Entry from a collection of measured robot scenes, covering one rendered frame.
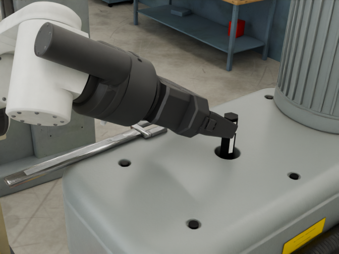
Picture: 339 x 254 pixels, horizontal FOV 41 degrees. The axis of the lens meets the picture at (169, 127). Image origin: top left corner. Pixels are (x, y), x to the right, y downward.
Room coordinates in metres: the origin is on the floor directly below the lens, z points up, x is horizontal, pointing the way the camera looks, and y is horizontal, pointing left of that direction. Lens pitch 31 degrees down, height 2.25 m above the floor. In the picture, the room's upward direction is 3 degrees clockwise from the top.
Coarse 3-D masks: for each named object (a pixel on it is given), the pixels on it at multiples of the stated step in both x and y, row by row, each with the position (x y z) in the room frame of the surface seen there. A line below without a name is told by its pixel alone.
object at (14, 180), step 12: (132, 132) 0.57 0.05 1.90; (144, 132) 0.57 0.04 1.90; (156, 132) 0.57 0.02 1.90; (96, 144) 0.53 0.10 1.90; (108, 144) 0.53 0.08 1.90; (120, 144) 0.54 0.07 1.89; (60, 156) 0.50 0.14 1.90; (72, 156) 0.50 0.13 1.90; (84, 156) 0.50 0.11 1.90; (36, 168) 0.47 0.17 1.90; (48, 168) 0.47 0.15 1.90; (60, 168) 0.48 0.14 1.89; (12, 180) 0.44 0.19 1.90; (24, 180) 0.45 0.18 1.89
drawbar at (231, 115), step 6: (228, 114) 0.54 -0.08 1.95; (234, 114) 0.54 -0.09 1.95; (234, 120) 0.53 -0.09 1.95; (222, 138) 0.53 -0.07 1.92; (234, 138) 0.53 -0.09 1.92; (222, 144) 0.53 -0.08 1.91; (228, 144) 0.53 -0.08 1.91; (234, 144) 0.53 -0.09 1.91; (222, 150) 0.53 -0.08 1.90; (228, 150) 0.53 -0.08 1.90; (222, 156) 0.53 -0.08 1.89; (228, 156) 0.53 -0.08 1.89
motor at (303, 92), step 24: (312, 0) 0.65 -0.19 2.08; (336, 0) 0.62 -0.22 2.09; (288, 24) 0.71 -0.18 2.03; (312, 24) 0.64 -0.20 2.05; (336, 24) 0.62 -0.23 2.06; (288, 48) 0.68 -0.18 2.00; (312, 48) 0.63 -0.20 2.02; (336, 48) 0.61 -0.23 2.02; (288, 72) 0.67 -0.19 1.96; (312, 72) 0.63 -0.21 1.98; (336, 72) 0.61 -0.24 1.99; (288, 96) 0.66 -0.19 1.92; (312, 96) 0.62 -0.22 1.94; (336, 96) 0.60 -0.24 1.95; (312, 120) 0.61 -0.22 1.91; (336, 120) 0.60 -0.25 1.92
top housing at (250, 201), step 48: (144, 144) 0.55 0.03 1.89; (192, 144) 0.55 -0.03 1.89; (240, 144) 0.56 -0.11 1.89; (288, 144) 0.57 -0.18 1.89; (336, 144) 0.57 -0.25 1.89; (96, 192) 0.44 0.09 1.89; (144, 192) 0.44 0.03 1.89; (192, 192) 0.44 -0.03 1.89; (240, 192) 0.45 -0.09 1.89; (288, 192) 0.45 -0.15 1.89; (336, 192) 0.49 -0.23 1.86; (96, 240) 0.39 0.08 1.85; (144, 240) 0.36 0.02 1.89; (192, 240) 0.36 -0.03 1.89; (240, 240) 0.38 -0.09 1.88; (288, 240) 0.43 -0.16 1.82
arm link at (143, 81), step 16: (144, 64) 0.49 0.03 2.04; (144, 80) 0.47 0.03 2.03; (160, 80) 0.51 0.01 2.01; (128, 96) 0.45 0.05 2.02; (144, 96) 0.46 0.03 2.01; (160, 96) 0.49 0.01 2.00; (176, 96) 0.49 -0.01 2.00; (192, 96) 0.50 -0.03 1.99; (112, 112) 0.45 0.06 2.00; (128, 112) 0.45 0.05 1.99; (144, 112) 0.46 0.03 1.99; (160, 112) 0.47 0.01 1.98; (176, 112) 0.49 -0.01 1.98; (192, 112) 0.49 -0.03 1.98; (208, 112) 0.50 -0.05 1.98; (176, 128) 0.49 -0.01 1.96; (192, 128) 0.48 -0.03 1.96
